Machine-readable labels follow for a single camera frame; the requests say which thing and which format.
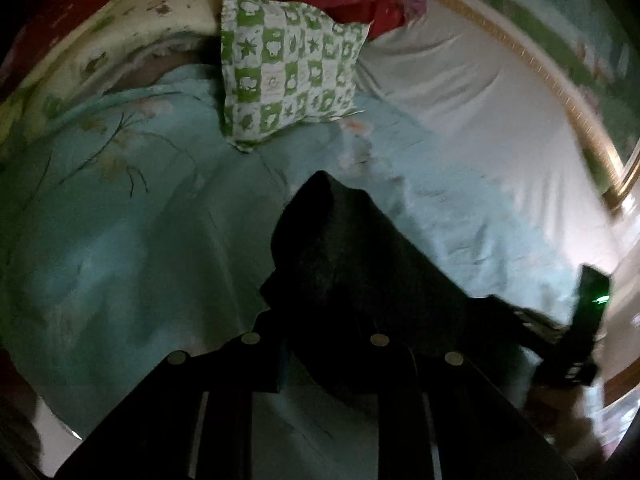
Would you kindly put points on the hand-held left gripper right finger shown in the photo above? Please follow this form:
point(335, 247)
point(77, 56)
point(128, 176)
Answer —
point(395, 410)

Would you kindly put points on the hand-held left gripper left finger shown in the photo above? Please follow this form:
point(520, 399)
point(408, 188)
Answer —
point(264, 360)

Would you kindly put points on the person's right forearm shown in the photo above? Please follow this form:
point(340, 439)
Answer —
point(567, 427)

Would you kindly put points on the black pants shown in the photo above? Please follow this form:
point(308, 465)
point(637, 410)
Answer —
point(350, 260)

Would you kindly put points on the light blue floral quilt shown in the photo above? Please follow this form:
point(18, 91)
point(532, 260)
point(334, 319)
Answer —
point(130, 220)

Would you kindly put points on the cream floral blanket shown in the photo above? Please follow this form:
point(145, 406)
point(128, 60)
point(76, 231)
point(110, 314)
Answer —
point(115, 25)

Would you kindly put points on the green white checkered pillow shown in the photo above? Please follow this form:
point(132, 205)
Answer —
point(290, 67)

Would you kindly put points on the gold bed frame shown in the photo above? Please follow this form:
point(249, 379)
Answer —
point(560, 85)

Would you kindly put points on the white bed sheet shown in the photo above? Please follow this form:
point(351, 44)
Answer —
point(480, 110)

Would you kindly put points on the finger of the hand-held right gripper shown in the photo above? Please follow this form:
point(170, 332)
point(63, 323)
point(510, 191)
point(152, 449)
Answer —
point(520, 322)

